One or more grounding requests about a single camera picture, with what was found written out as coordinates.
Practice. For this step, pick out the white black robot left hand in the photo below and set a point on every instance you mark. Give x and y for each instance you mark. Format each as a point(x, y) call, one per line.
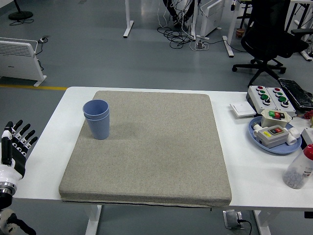
point(9, 171)

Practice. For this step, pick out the blue ribbed cup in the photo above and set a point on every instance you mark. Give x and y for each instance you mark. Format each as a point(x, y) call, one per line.
point(95, 107)
point(99, 129)

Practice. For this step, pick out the white push-button control box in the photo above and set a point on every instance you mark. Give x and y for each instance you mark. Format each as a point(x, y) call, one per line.
point(259, 98)
point(286, 104)

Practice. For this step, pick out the white table leg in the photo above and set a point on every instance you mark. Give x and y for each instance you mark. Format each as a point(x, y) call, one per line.
point(93, 220)
point(262, 224)

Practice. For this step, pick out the wide white panel heater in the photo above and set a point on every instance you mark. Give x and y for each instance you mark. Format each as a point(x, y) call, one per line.
point(17, 63)

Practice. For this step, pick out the small grey power strip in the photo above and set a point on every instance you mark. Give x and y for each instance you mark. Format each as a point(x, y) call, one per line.
point(44, 39)

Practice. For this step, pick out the grey-brown mat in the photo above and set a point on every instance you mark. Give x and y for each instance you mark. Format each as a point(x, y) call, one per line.
point(159, 159)

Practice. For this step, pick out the black fan base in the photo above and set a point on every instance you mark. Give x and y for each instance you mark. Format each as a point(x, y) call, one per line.
point(20, 15)

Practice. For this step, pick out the white desk leg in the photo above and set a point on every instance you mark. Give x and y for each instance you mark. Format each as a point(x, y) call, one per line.
point(228, 46)
point(127, 24)

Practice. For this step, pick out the silver floor socket box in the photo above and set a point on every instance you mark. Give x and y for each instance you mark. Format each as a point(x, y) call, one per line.
point(231, 219)

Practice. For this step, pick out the white floor power strip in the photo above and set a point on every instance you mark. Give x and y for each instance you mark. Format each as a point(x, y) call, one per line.
point(201, 45)

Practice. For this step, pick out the small white pipe fitting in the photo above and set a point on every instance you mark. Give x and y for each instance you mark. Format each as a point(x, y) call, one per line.
point(257, 129)

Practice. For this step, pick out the narrow white panel heater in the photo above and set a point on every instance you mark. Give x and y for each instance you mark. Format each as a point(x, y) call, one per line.
point(212, 17)

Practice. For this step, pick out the small wooden container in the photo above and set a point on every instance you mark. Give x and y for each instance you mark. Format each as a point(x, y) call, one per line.
point(240, 33)

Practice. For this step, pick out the blue plate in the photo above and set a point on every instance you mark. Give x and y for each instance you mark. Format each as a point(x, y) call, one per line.
point(281, 149)

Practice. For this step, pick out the large white pipe fitting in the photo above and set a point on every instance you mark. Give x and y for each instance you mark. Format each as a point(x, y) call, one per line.
point(293, 137)

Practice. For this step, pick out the clear bottle red cap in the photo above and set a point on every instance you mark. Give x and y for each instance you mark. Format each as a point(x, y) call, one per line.
point(297, 169)

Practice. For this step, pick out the black wrapped keyboard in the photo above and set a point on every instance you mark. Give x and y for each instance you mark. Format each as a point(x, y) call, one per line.
point(297, 93)

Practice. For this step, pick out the black office chair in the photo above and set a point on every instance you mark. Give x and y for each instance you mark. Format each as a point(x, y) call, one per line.
point(269, 24)

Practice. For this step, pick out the black desk control panel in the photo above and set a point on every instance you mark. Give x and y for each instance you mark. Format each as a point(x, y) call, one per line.
point(308, 214)

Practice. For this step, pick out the red yellow small parts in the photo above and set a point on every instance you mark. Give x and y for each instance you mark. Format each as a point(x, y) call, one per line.
point(309, 118)

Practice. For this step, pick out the white wall switch plate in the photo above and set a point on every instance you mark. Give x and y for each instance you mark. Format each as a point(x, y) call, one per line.
point(242, 109)

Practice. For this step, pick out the white switch box green red buttons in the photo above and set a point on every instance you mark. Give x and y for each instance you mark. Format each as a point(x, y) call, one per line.
point(269, 120)

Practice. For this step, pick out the grey switch box yellow red buttons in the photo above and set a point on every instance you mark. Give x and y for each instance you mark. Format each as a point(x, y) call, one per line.
point(274, 140)

